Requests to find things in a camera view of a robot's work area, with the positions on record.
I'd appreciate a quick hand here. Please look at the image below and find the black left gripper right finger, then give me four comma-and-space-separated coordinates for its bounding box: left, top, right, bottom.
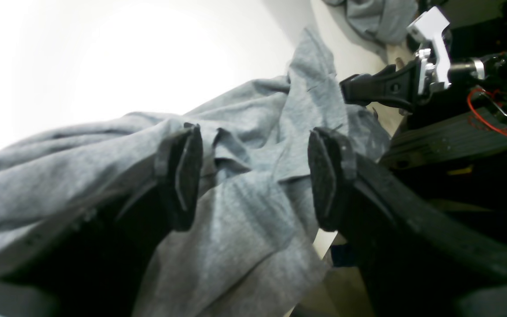
308, 128, 507, 317

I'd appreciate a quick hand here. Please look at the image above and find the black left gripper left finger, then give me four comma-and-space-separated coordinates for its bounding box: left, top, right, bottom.
0, 124, 203, 317

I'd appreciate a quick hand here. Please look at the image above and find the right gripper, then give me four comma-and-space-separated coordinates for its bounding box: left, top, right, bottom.
339, 6, 485, 111

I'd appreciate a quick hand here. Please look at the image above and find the grey t-shirt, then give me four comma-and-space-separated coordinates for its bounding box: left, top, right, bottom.
0, 0, 419, 317

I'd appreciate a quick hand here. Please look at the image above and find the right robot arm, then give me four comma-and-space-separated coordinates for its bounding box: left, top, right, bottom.
308, 0, 507, 317

